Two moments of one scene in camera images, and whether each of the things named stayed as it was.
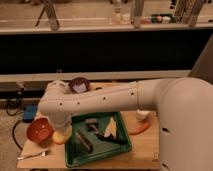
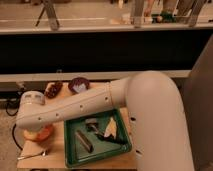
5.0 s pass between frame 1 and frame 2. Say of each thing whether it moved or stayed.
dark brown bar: stayed
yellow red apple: moved
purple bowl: stayed
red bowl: stayed
